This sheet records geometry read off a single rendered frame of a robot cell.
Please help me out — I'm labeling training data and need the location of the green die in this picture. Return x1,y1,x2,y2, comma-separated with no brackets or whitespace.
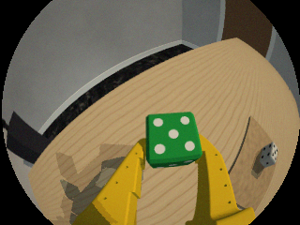
146,112,203,169

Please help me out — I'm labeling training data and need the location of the brown textured mat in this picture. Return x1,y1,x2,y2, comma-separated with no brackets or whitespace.
229,116,277,212

